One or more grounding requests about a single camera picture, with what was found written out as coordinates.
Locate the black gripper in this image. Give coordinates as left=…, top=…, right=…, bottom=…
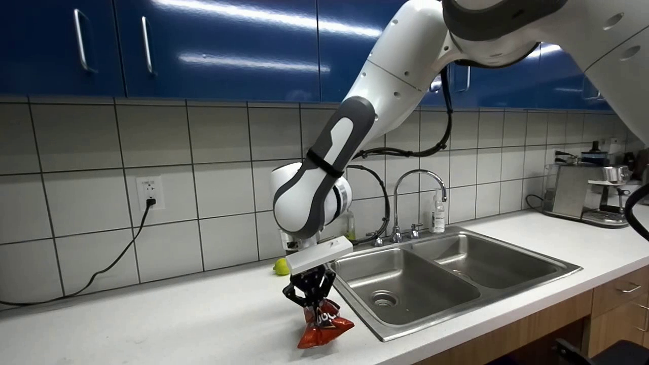
left=279, top=264, right=339, bottom=328

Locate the red Doritos chip bag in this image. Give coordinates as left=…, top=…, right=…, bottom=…
left=295, top=300, right=357, bottom=352

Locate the metal sink drain strainer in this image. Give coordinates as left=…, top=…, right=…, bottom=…
left=368, top=289, right=400, bottom=311

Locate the stainless steel double sink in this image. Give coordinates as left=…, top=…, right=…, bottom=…
left=327, top=228, right=583, bottom=346

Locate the wooden under-sink cabinet panel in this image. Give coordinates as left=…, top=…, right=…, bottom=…
left=414, top=289, right=595, bottom=365

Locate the chrome gooseneck faucet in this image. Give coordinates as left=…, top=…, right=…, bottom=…
left=389, top=167, right=449, bottom=244

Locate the clear pump soap bottle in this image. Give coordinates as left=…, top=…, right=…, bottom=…
left=431, top=197, right=448, bottom=236

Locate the silver coffee machine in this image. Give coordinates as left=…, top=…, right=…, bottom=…
left=550, top=141, right=643, bottom=230

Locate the wooden drawer front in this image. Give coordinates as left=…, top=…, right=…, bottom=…
left=586, top=264, right=649, bottom=362

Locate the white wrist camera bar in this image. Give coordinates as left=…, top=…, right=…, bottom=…
left=284, top=233, right=357, bottom=276

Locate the white wall outlet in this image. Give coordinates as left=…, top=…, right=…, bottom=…
left=136, top=174, right=166, bottom=214

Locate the black power cord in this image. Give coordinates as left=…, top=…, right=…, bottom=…
left=0, top=197, right=159, bottom=311

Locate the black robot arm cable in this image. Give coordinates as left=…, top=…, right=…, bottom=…
left=344, top=66, right=455, bottom=248

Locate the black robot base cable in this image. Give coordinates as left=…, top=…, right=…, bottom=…
left=620, top=180, right=649, bottom=244

